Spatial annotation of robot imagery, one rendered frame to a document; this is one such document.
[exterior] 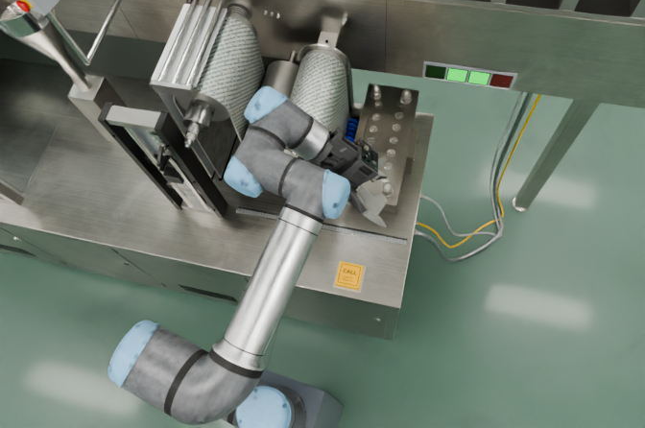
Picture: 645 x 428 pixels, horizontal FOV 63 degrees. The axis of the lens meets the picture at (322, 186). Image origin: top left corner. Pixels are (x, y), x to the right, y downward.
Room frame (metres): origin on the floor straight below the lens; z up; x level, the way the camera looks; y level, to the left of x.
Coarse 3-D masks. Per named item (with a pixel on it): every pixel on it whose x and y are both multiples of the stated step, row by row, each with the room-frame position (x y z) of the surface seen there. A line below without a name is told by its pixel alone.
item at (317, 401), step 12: (264, 372) 0.20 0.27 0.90; (276, 384) 0.17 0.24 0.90; (288, 384) 0.16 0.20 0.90; (300, 384) 0.15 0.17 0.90; (300, 396) 0.12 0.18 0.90; (312, 396) 0.12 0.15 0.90; (324, 396) 0.11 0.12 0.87; (312, 408) 0.09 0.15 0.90; (324, 408) 0.09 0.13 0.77; (336, 408) 0.10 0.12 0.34; (312, 420) 0.06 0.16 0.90; (324, 420) 0.06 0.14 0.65; (336, 420) 0.07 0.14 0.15
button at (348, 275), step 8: (344, 264) 0.45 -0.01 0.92; (352, 264) 0.44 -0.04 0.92; (344, 272) 0.43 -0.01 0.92; (352, 272) 0.42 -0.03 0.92; (360, 272) 0.42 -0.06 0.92; (336, 280) 0.41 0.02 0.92; (344, 280) 0.40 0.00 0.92; (352, 280) 0.40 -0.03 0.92; (360, 280) 0.39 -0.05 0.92; (352, 288) 0.38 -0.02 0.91
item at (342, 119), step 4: (344, 92) 0.85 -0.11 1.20; (344, 96) 0.85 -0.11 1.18; (344, 100) 0.85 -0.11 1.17; (344, 104) 0.84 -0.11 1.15; (340, 108) 0.81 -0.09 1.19; (344, 108) 0.84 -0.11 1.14; (340, 112) 0.80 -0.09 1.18; (344, 112) 0.84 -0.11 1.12; (348, 112) 0.88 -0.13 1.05; (340, 116) 0.80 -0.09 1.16; (344, 116) 0.83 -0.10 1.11; (348, 116) 0.88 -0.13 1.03; (336, 120) 0.77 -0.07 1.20; (340, 120) 0.80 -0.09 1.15; (344, 120) 0.83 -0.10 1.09; (336, 124) 0.76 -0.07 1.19; (340, 124) 0.79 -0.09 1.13; (344, 124) 0.83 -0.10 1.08; (344, 128) 0.82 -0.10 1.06; (344, 132) 0.82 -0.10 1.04
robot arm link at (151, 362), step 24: (144, 336) 0.22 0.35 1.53; (168, 336) 0.21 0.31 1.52; (120, 360) 0.18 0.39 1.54; (144, 360) 0.18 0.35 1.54; (168, 360) 0.17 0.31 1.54; (192, 360) 0.16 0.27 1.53; (120, 384) 0.15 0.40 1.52; (144, 384) 0.14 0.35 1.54; (168, 384) 0.13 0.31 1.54; (168, 408) 0.10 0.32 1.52
